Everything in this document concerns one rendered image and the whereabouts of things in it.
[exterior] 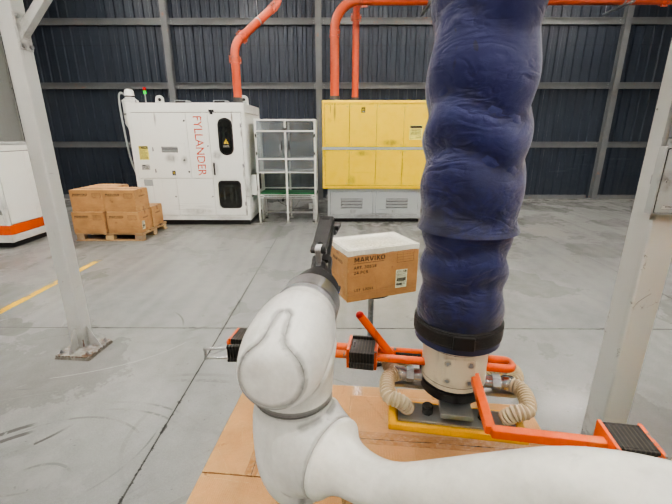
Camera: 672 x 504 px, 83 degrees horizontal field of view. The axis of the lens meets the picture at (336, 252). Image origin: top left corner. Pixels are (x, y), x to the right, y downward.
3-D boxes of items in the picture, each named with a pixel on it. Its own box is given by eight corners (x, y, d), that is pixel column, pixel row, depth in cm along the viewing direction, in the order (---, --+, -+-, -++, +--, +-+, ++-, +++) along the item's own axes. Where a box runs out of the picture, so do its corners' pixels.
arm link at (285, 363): (264, 277, 52) (268, 361, 56) (213, 333, 38) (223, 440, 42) (342, 283, 51) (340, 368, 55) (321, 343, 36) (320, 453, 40)
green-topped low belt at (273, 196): (318, 217, 878) (318, 189, 859) (317, 222, 828) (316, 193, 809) (264, 217, 878) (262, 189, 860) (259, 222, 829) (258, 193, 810)
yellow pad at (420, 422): (518, 417, 101) (520, 401, 100) (529, 446, 92) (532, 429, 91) (389, 403, 107) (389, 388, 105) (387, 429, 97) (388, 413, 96)
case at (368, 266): (347, 303, 284) (347, 251, 272) (328, 284, 320) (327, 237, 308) (416, 291, 305) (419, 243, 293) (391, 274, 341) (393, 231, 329)
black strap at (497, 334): (492, 313, 111) (493, 300, 109) (514, 357, 89) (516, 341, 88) (412, 307, 114) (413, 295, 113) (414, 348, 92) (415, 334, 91)
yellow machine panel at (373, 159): (416, 214, 914) (423, 103, 841) (425, 222, 827) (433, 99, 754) (324, 214, 915) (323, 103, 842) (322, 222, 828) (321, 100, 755)
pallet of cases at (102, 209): (167, 227, 778) (161, 183, 752) (143, 241, 680) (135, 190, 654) (108, 227, 779) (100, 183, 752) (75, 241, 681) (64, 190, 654)
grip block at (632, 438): (636, 443, 79) (641, 423, 78) (662, 478, 71) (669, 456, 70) (591, 438, 81) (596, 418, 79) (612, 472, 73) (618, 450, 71)
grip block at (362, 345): (378, 353, 113) (379, 335, 112) (376, 372, 104) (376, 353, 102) (350, 350, 115) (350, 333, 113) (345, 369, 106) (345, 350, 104)
